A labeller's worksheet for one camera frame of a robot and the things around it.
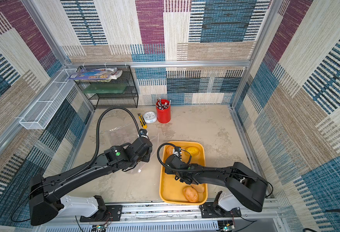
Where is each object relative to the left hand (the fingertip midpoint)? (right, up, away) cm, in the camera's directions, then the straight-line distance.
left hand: (148, 149), depth 77 cm
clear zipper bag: (-4, -7, -5) cm, 10 cm away
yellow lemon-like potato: (+25, -3, +14) cm, 29 cm away
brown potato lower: (+22, -22, -2) cm, 31 cm away
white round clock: (-4, +17, +35) cm, 39 cm away
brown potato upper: (+27, -19, -2) cm, 33 cm away
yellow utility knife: (-9, +15, +32) cm, 37 cm away
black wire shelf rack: (-23, +32, +43) cm, 58 cm away
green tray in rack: (-26, +37, +24) cm, 51 cm away
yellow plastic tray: (+12, -22, +2) cm, 25 cm away
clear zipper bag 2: (-22, +5, +28) cm, 36 cm away
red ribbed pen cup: (+7, +24, +23) cm, 34 cm away
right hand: (+12, -12, +11) cm, 20 cm away
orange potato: (+11, -3, +14) cm, 18 cm away
